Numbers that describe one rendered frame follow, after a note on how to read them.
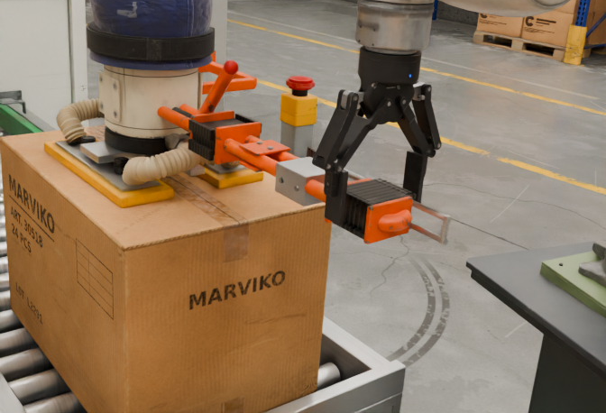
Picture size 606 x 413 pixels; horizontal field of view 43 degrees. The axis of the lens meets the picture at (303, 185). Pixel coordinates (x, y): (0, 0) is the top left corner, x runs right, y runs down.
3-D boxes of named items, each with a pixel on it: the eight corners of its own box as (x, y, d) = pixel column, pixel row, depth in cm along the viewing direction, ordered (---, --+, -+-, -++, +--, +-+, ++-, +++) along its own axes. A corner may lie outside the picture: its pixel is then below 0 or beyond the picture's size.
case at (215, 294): (10, 308, 173) (-2, 136, 159) (171, 270, 196) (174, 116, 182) (126, 467, 128) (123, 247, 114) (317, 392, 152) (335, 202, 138)
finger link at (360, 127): (394, 104, 95) (389, 96, 94) (343, 178, 94) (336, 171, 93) (373, 96, 98) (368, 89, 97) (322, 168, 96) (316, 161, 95)
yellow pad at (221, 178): (132, 139, 164) (132, 115, 162) (173, 133, 170) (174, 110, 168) (218, 190, 139) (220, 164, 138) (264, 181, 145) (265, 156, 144)
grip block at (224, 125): (185, 150, 127) (185, 115, 125) (234, 142, 133) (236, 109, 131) (212, 165, 121) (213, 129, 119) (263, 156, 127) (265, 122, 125)
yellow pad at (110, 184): (43, 151, 152) (41, 126, 151) (91, 144, 158) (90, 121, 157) (121, 209, 128) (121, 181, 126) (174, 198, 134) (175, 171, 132)
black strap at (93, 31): (66, 41, 142) (66, 18, 141) (178, 34, 156) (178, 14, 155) (122, 66, 126) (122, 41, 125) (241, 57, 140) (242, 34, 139)
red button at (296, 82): (280, 92, 191) (280, 77, 189) (302, 90, 195) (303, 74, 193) (297, 99, 185) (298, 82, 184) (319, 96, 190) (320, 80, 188)
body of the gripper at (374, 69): (394, 40, 100) (387, 110, 103) (344, 43, 95) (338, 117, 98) (437, 51, 94) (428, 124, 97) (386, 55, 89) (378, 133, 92)
